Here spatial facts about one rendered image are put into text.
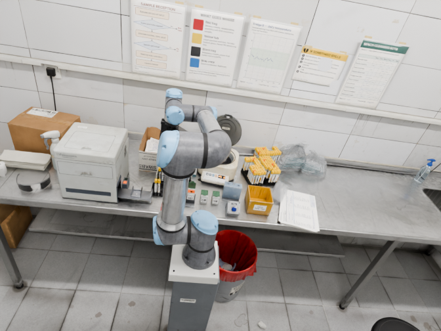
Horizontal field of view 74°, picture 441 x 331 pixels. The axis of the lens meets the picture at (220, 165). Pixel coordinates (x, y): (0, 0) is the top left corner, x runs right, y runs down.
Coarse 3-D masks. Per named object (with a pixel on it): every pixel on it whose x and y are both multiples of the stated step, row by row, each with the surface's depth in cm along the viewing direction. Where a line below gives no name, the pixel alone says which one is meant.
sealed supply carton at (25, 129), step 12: (36, 108) 181; (12, 120) 167; (24, 120) 169; (36, 120) 171; (48, 120) 172; (60, 120) 175; (72, 120) 177; (12, 132) 167; (24, 132) 166; (36, 132) 166; (60, 132) 166; (24, 144) 172; (36, 144) 171
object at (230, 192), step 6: (228, 186) 165; (234, 186) 166; (240, 186) 166; (222, 192) 169; (228, 192) 167; (234, 192) 167; (240, 192) 167; (222, 198) 169; (228, 198) 170; (234, 198) 170
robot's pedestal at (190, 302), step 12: (180, 288) 129; (192, 288) 130; (204, 288) 130; (216, 288) 130; (180, 300) 135; (192, 300) 136; (204, 300) 136; (180, 312) 142; (192, 312) 142; (204, 312) 142; (168, 324) 149; (180, 324) 149; (192, 324) 150; (204, 324) 150
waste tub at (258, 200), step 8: (248, 192) 165; (256, 192) 172; (264, 192) 172; (248, 200) 163; (256, 200) 173; (264, 200) 174; (272, 200) 161; (248, 208) 161; (256, 208) 162; (264, 208) 162
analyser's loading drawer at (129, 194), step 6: (120, 192) 155; (126, 192) 156; (132, 192) 154; (138, 192) 157; (144, 192) 158; (150, 192) 159; (132, 198) 154; (138, 198) 154; (144, 198) 155; (150, 198) 154
